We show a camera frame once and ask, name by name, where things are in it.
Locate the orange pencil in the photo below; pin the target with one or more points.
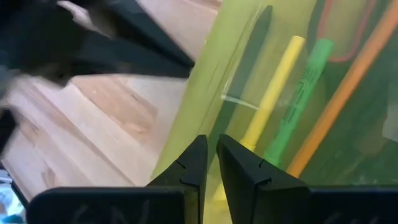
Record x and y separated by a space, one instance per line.
342 93

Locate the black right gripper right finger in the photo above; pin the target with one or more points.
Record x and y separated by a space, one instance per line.
248 186

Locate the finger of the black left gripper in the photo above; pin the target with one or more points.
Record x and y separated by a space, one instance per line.
149 34
130 62

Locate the yellow highlighter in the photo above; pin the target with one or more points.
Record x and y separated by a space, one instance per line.
273 93

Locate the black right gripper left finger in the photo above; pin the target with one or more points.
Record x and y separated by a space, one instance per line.
189 174

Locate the green highlighter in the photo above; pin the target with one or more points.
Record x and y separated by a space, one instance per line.
298 102

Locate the translucent yellow-green supply box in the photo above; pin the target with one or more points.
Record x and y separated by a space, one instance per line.
202 77

